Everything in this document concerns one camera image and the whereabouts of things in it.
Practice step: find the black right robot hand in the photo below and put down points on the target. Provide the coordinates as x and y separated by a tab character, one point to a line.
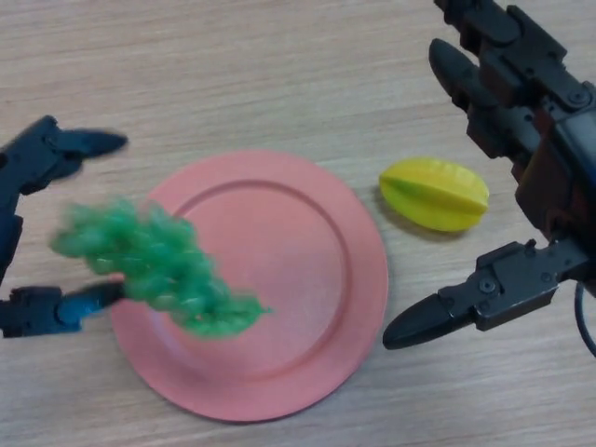
549	181

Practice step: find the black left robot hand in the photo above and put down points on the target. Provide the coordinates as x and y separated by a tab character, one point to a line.
32	158

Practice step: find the green grape bunch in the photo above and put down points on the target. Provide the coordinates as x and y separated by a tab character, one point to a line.
158	265

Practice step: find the pink round plate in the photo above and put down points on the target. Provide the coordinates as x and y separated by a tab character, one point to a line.
288	288

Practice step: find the yellow starfruit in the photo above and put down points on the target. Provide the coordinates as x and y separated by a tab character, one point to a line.
433	195

